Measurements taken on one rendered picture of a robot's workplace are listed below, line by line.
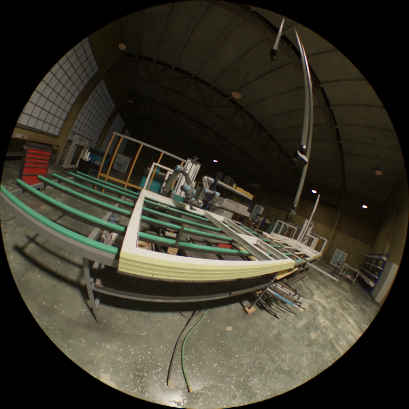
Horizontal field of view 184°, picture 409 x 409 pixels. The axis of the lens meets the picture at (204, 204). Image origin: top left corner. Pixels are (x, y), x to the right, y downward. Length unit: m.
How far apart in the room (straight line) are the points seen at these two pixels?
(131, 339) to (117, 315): 0.25
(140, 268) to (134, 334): 0.90
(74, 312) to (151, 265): 1.07
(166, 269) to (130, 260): 0.13
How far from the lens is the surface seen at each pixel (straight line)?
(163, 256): 0.50
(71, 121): 9.54
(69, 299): 1.45
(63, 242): 0.63
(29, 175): 3.44
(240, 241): 1.35
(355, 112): 9.27
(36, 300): 1.53
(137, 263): 0.46
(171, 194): 2.59
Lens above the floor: 1.22
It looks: 5 degrees down
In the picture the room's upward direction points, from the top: 23 degrees clockwise
